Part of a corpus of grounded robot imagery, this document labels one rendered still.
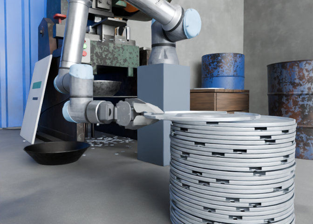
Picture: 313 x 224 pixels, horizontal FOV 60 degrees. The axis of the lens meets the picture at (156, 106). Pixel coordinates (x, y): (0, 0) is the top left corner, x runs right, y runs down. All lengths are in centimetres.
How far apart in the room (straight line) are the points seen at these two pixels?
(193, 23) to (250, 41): 392
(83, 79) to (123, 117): 20
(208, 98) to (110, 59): 65
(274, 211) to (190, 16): 81
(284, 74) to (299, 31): 317
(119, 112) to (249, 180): 42
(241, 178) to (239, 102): 121
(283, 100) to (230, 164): 99
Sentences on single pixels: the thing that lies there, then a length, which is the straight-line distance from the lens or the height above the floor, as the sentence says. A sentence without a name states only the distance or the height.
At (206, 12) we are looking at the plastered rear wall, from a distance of 451.
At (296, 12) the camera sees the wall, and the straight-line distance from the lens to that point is 475.
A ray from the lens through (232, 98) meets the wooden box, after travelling 169.
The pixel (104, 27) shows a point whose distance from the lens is 184.
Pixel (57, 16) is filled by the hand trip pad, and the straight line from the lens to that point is 165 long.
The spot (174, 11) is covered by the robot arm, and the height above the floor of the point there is 65.
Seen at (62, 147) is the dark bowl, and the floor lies 4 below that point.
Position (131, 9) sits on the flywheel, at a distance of 230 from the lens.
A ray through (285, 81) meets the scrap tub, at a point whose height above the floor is 38.
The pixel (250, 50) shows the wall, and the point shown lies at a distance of 504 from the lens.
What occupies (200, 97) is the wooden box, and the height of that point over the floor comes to 30.
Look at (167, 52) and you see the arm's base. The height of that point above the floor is 50.
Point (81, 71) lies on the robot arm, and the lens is 91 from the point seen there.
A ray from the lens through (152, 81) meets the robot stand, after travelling 122.
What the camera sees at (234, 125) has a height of 25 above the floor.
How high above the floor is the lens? 30
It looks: 2 degrees down
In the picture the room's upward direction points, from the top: straight up
